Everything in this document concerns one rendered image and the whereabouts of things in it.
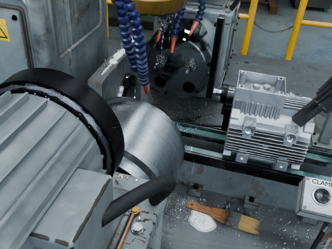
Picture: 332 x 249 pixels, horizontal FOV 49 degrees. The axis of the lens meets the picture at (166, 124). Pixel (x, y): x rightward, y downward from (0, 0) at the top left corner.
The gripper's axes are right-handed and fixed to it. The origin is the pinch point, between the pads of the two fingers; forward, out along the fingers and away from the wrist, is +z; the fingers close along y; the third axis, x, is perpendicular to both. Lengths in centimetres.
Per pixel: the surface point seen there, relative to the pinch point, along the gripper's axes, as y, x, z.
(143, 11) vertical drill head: 2.8, -44.5, 3.7
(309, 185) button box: 20.2, 2.7, 3.4
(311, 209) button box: 24.3, 4.8, 4.9
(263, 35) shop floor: -348, 54, 98
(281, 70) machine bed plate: -89, 17, 27
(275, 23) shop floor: -397, 65, 91
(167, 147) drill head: 23.2, -24.1, 14.2
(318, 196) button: 22.5, 4.4, 2.8
